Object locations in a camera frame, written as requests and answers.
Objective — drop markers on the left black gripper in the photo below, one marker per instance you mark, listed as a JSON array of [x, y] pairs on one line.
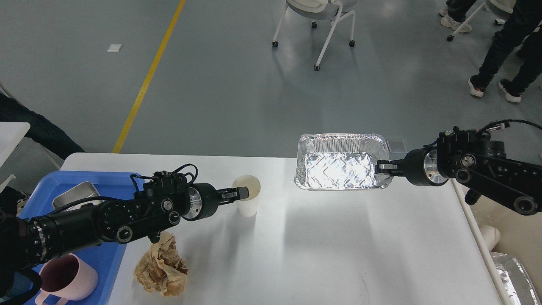
[[205, 199]]

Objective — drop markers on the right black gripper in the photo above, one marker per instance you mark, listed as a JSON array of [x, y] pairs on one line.
[[419, 167]]

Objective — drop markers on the white paper cup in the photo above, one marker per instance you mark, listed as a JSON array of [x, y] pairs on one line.
[[248, 207]]

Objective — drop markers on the aluminium foil tray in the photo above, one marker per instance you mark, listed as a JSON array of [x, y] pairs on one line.
[[341, 161]]

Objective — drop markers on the brown paper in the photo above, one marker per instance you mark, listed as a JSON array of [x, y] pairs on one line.
[[161, 269]]

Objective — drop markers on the stainless steel rectangular container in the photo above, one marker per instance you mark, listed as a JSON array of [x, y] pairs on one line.
[[83, 190]]

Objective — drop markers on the pink mug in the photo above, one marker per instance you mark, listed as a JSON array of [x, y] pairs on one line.
[[67, 277]]

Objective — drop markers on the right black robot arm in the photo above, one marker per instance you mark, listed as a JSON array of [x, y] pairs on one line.
[[476, 161]]

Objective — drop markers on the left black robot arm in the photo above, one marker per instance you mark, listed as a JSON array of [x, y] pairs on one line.
[[164, 200]]

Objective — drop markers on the floor outlet cover right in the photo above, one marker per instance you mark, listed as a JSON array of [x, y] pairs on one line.
[[397, 146]]

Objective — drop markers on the white cup in bin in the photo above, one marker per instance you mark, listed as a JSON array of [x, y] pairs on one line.
[[490, 235]]

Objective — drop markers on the blue plastic tray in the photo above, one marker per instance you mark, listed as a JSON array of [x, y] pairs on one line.
[[105, 258]]

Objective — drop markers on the beige plastic bin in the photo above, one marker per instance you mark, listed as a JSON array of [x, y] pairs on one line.
[[521, 236]]

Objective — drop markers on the seated person's feet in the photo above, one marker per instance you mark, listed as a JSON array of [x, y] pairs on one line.
[[454, 12]]

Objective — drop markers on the white chair centre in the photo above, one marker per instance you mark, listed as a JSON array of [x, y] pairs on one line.
[[334, 11]]

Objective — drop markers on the white chair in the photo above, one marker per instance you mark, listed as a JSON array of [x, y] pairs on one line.
[[334, 11], [502, 9]]

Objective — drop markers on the white floor label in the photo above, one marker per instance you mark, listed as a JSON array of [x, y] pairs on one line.
[[114, 47]]

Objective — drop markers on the walking person's legs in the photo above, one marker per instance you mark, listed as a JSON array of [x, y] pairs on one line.
[[523, 21]]

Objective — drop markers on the white chair right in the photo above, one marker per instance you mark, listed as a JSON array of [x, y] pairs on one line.
[[502, 9]]

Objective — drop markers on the person in dark jeans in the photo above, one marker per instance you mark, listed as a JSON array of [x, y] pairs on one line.
[[41, 130]]

